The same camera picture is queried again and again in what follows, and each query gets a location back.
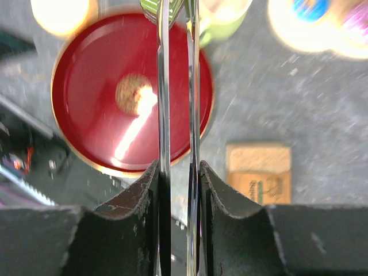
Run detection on blue white orange donut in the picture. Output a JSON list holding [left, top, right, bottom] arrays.
[[292, 0, 331, 22]]

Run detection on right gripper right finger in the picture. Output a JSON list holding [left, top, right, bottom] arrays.
[[200, 162, 367, 275]]

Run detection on wooden block with label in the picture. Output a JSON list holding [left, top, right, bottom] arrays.
[[225, 142, 292, 205]]

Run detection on light green mug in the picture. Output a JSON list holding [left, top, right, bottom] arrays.
[[199, 0, 252, 48]]

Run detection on cream three-tier dessert stand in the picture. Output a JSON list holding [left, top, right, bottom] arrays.
[[267, 1, 367, 60]]

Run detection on metal serving tongs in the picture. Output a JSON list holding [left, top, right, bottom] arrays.
[[157, 1, 200, 275]]

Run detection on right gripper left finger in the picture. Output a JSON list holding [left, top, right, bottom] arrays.
[[1, 161, 159, 275]]

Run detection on green layered cake slice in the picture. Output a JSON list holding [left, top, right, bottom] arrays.
[[140, 0, 184, 28]]

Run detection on dark red round tray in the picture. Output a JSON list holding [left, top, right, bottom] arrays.
[[51, 10, 214, 177]]

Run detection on purple sprinkled donut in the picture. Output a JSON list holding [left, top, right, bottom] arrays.
[[342, 1, 367, 46]]

